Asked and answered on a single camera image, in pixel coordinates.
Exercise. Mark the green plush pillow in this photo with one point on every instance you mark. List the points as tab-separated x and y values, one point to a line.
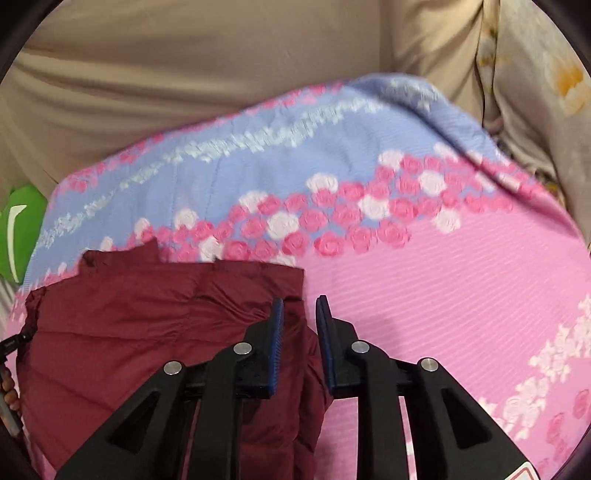
22	226

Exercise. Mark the person's left hand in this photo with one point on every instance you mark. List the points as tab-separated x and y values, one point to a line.
9	392

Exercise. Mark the cream floral pillow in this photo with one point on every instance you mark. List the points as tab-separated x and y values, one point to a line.
540	92

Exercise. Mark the beige draped cloth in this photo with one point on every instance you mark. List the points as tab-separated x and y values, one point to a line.
194	78

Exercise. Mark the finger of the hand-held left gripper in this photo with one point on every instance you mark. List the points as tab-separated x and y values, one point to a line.
14	344

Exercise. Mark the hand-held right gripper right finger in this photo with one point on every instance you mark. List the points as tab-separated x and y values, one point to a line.
326	350

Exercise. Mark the maroon puffer jacket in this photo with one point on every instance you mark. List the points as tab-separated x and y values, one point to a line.
152	350

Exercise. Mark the pink floral blanket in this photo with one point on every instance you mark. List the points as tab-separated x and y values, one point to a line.
415	258

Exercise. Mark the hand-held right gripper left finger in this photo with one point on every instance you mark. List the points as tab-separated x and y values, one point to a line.
276	350

